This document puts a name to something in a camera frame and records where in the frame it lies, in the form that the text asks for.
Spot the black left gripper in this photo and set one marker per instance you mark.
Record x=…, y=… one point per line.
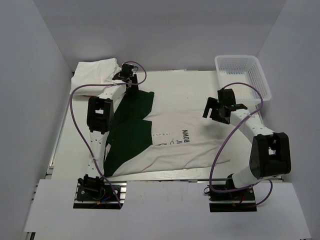
x=133, y=81

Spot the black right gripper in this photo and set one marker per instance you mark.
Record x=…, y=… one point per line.
x=216, y=111

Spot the white and green raglan t-shirt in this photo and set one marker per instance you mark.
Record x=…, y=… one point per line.
x=144, y=141

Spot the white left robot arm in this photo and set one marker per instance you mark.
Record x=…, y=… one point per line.
x=100, y=116

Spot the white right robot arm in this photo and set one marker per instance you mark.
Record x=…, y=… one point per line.
x=270, y=151

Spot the folded white t-shirt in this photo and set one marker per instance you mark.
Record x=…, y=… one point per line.
x=95, y=72

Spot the white plastic basket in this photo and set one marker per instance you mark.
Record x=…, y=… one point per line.
x=246, y=75

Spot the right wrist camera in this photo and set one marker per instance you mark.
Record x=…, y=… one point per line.
x=226, y=97

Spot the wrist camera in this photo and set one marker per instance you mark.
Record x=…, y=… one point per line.
x=127, y=70
x=226, y=97

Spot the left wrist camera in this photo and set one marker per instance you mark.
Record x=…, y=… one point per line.
x=127, y=70

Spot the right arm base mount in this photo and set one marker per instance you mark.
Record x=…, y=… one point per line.
x=223, y=201

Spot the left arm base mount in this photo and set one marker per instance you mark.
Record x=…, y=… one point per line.
x=94, y=193

